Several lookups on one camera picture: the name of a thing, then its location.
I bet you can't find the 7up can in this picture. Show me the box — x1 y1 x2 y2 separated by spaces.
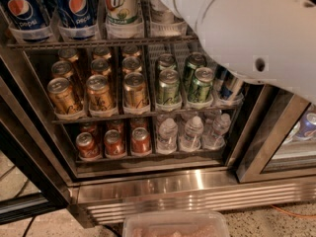
149 0 175 24
105 0 138 25

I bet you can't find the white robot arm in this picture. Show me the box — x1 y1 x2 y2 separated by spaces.
161 0 316 104

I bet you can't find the front left green can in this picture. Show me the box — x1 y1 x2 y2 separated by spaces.
157 69 180 105

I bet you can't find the green can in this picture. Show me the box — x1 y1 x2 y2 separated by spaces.
157 69 180 105
155 53 177 75
183 52 206 91
188 67 214 103

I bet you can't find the front right gold can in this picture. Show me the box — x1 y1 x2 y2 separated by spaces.
123 72 148 109

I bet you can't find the front right red can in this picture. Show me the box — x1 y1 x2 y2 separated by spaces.
131 127 151 154

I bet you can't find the red can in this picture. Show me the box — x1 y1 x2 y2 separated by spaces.
131 127 151 154
76 132 100 160
104 129 125 157

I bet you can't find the front right green can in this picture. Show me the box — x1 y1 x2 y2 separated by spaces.
188 67 214 103

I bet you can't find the rear left green can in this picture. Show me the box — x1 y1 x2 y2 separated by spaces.
155 53 177 75

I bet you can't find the stainless steel fridge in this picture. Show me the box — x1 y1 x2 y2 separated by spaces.
0 0 316 227

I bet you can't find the second row right gold can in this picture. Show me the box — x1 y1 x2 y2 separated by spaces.
121 56 142 75

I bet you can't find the second row gold can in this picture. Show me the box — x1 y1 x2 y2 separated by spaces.
121 56 142 75
91 58 112 79
50 60 84 94

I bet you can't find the front middle red can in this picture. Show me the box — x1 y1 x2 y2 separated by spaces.
104 129 125 157

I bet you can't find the rear right green can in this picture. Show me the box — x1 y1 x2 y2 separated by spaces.
183 52 206 91

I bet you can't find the front middle gold can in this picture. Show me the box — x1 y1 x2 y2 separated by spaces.
86 74 115 112

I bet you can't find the rear blue silver can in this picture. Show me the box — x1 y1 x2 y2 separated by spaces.
213 65 228 92

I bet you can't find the blue silver can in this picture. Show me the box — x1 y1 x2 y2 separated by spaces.
213 65 228 92
219 74 244 101

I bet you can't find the second row middle gold can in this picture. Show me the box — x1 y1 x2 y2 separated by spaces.
91 58 112 79

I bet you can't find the front blue silver can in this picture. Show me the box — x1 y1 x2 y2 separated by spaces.
219 74 244 101

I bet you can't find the front left red can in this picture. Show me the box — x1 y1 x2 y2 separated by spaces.
76 132 100 160

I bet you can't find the front left gold can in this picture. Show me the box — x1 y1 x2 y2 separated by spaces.
47 78 83 115

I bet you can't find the second row left gold can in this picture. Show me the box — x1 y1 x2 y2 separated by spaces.
50 60 84 94

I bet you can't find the right Pepsi can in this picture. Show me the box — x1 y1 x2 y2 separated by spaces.
56 0 97 40

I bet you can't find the pepsi can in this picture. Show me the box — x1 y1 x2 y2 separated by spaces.
0 0 49 31
56 0 97 40

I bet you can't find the blue can behind glass door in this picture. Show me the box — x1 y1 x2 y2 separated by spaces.
294 111 316 140

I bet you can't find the left Pepsi can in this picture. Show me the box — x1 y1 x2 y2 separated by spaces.
0 0 49 31

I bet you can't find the left water bottle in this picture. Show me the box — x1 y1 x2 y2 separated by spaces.
157 118 178 154

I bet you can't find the water bottle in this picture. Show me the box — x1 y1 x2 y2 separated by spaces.
202 114 231 150
180 116 203 152
157 118 178 154

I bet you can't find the middle water bottle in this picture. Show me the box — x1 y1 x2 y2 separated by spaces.
180 116 203 152

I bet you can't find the right water bottle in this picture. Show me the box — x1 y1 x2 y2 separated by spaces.
202 114 231 150

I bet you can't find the clear plastic bin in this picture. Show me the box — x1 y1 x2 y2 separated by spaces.
122 211 230 237

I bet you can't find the orange cable on floor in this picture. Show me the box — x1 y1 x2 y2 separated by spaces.
270 204 316 219

